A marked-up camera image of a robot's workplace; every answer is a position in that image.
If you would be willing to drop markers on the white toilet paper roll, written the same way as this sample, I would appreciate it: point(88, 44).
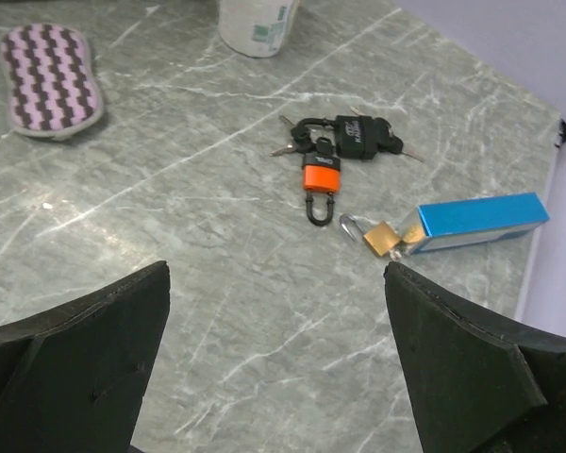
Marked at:
point(256, 28)

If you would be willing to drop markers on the orange black padlock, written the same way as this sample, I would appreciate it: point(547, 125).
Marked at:
point(321, 174)

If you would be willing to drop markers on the pink striped sponge pad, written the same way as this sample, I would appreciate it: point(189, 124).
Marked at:
point(52, 92)

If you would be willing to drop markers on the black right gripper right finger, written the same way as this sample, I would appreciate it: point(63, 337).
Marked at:
point(477, 380)

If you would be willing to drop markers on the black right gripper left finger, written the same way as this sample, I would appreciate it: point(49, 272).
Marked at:
point(73, 378)

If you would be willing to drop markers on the blue silver box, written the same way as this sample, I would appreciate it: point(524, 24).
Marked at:
point(465, 222)

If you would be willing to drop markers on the black padlock with keys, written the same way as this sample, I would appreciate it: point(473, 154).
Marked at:
point(355, 136)

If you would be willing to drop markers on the silver keys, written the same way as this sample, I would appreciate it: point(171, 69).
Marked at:
point(409, 242)

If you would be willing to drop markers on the brass padlock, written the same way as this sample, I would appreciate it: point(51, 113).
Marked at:
point(381, 239)

